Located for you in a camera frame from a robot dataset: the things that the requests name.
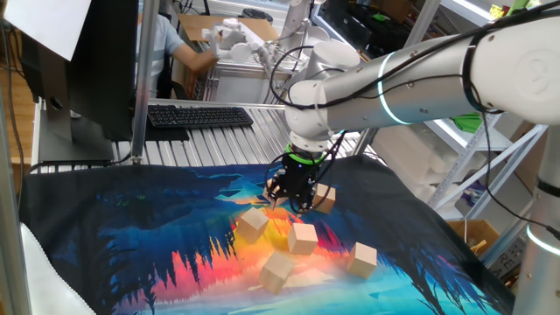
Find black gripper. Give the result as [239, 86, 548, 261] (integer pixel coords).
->
[265, 155, 324, 216]

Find bare person forearm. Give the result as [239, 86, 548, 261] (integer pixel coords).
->
[171, 41, 220, 74]

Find black computer keyboard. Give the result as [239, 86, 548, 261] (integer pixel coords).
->
[146, 103, 256, 130]

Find white foam packing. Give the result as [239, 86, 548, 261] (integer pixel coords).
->
[369, 126, 450, 207]

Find black desk pad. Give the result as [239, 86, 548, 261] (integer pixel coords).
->
[130, 124, 192, 143]

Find forest sunset printed cloth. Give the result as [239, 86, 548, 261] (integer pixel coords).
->
[17, 153, 516, 315]

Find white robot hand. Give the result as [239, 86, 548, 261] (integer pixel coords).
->
[200, 17, 281, 67]

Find white shelf rack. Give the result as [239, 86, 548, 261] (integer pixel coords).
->
[426, 111, 550, 222]

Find brown cardboard box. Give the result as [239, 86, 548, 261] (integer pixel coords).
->
[446, 218, 501, 259]

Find black storage crates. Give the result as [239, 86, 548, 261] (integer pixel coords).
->
[312, 0, 415, 62]

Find black round device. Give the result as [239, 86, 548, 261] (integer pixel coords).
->
[241, 7, 275, 24]

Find green plastic item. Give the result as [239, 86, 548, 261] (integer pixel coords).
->
[450, 112, 484, 135]

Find person in light blue shirt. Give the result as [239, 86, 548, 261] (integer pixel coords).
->
[136, 11, 187, 100]

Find brown cardboard sheet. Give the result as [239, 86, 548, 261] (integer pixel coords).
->
[177, 12, 281, 44]

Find black computer monitor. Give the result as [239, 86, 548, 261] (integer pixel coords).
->
[19, 0, 140, 164]

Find white paper sheet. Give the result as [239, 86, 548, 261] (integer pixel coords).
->
[3, 0, 93, 62]

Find green mounting ring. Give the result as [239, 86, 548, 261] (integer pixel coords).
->
[284, 143, 327, 167]

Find aluminium frame post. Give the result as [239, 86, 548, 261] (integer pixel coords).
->
[402, 0, 442, 49]
[129, 0, 161, 166]
[0, 85, 32, 315]

